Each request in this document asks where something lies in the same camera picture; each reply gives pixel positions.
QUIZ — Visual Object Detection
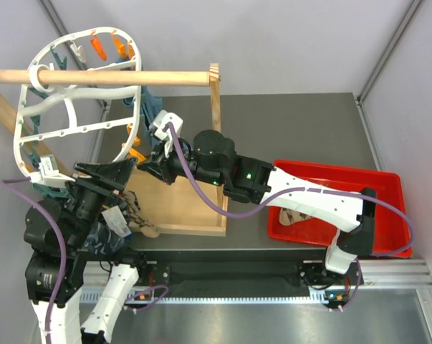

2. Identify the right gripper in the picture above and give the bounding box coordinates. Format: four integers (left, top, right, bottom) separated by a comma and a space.
138, 135, 226, 188

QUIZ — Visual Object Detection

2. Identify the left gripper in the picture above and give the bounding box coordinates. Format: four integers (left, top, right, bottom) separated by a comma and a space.
67, 154, 138, 247

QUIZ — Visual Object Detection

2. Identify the orange clip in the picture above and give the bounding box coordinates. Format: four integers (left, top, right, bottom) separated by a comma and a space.
126, 123, 141, 146
128, 148, 147, 163

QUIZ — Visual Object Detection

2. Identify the brown argyle sock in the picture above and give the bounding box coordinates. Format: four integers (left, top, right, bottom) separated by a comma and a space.
121, 191, 160, 239
279, 208, 312, 226

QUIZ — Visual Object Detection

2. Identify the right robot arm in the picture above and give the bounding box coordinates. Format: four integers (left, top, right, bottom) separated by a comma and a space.
138, 130, 375, 284

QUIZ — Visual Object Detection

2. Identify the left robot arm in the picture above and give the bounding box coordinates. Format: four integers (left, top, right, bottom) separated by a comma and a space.
24, 158, 149, 343

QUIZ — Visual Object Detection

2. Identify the white plastic sock hanger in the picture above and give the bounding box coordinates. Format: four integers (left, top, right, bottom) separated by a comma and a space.
13, 26, 144, 180

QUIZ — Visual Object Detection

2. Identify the teal clip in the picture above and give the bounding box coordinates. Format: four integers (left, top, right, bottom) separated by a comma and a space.
21, 145, 40, 169
30, 115, 41, 132

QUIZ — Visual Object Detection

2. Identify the wooden rack base tray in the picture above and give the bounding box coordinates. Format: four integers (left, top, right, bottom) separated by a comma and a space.
126, 169, 227, 237

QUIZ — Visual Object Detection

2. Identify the teal blue sock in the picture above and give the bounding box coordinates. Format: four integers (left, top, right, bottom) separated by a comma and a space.
116, 57, 163, 148

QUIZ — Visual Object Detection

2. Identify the wooden rod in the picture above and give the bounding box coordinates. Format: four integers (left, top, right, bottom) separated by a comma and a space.
0, 70, 211, 86

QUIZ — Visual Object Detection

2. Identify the red plastic tray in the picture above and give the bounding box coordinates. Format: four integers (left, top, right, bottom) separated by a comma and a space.
267, 160, 410, 254

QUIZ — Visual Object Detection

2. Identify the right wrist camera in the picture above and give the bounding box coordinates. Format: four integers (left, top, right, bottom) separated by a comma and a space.
149, 110, 183, 142

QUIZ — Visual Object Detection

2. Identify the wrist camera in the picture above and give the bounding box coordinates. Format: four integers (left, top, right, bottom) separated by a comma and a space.
149, 110, 183, 142
29, 155, 75, 188

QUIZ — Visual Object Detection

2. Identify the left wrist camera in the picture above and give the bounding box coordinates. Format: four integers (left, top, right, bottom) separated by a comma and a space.
29, 155, 75, 188

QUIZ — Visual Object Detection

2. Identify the wooden rack upright post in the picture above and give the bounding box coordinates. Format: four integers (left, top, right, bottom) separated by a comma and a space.
208, 63, 221, 132

